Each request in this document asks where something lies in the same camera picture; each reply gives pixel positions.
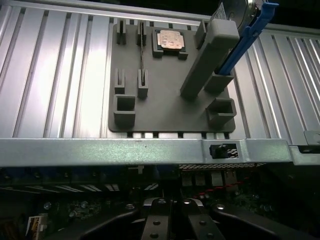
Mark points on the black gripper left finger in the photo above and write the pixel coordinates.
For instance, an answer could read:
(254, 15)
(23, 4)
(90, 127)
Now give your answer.
(155, 222)

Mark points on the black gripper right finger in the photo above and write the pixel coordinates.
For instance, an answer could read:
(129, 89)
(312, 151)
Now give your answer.
(200, 222)

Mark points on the green motherboard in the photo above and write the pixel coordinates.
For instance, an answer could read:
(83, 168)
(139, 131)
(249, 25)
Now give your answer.
(250, 200)

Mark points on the open black PC case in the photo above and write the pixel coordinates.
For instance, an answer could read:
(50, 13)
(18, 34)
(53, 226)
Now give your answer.
(100, 150)

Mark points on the white motherboard connector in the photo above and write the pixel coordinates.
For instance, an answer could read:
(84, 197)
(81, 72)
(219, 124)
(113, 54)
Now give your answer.
(35, 225)

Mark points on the grey plastic parts rack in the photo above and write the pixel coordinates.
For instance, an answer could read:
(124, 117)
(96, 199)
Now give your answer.
(162, 100)

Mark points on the hard disk in blue carrier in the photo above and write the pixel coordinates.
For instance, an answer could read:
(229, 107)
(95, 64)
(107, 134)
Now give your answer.
(240, 55)

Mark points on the silver CPU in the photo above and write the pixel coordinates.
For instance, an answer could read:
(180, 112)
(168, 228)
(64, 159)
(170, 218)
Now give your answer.
(170, 40)

